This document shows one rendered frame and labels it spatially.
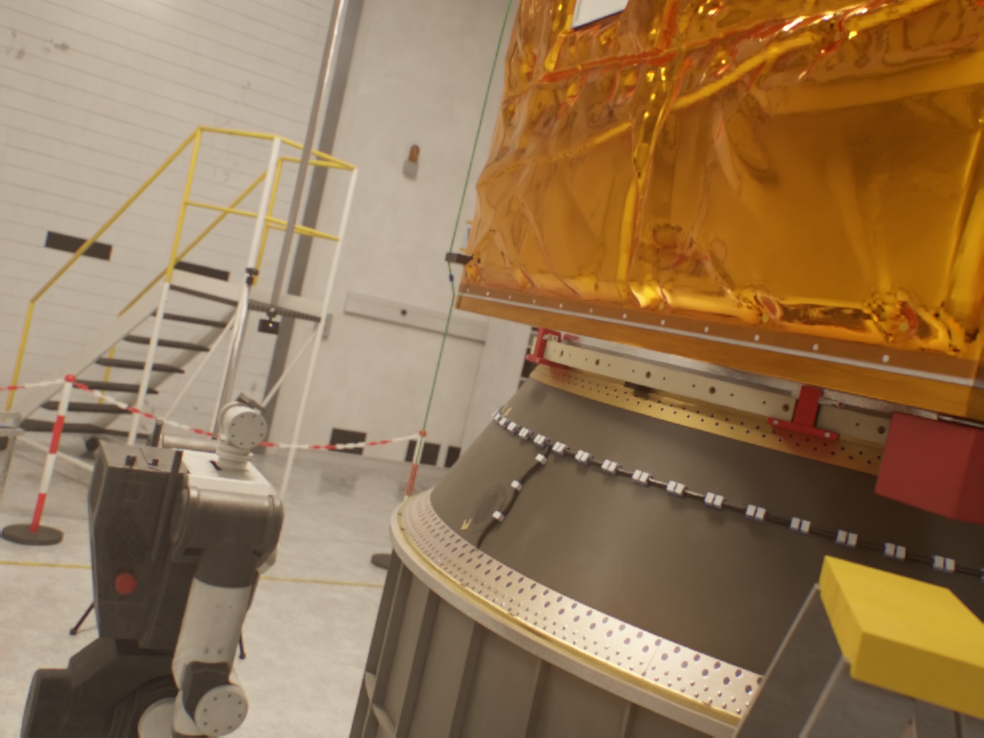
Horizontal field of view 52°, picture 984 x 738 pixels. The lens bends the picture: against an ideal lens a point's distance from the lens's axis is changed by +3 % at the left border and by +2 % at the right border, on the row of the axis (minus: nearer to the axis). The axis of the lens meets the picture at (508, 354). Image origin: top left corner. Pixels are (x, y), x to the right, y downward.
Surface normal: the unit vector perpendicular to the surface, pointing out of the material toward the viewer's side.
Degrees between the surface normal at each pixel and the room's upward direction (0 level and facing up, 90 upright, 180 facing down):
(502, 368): 90
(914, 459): 90
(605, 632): 43
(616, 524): 62
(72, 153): 90
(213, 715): 90
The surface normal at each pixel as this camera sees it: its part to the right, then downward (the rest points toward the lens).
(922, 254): -0.88, -0.15
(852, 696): -0.21, -0.08
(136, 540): 0.44, 0.12
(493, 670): -0.73, -0.15
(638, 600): -0.39, -0.55
